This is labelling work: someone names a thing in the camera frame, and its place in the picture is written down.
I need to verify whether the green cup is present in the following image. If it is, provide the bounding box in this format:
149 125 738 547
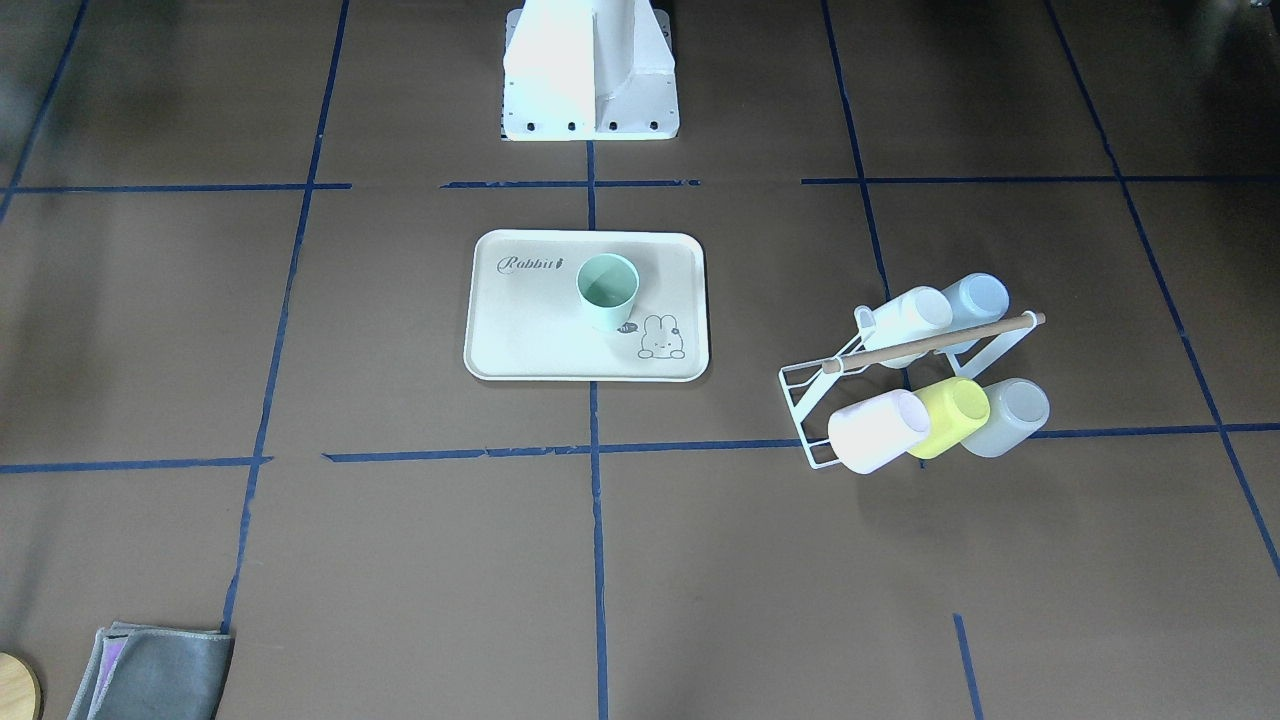
576 252 640 332

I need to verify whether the cream rabbit tray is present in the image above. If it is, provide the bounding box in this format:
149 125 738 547
463 229 710 383

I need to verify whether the pink cup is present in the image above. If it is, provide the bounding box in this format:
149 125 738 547
827 389 932 474

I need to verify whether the cream cup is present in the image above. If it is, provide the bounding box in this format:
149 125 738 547
864 286 954 351

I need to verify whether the yellow cup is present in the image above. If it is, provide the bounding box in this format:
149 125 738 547
908 377 991 460

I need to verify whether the white cup rack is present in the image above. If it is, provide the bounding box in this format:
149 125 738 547
776 307 1047 475

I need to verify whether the blue cup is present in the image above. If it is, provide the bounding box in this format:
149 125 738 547
942 273 1010 333

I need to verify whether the grey cup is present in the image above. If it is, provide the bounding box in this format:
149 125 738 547
961 378 1051 457

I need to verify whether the white pillar with base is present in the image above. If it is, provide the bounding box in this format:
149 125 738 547
500 1 681 142

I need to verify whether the folded grey cloth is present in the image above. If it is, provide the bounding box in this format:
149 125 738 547
68 621 236 719

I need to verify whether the wooden mug tree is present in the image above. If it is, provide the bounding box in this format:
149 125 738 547
1 652 44 720

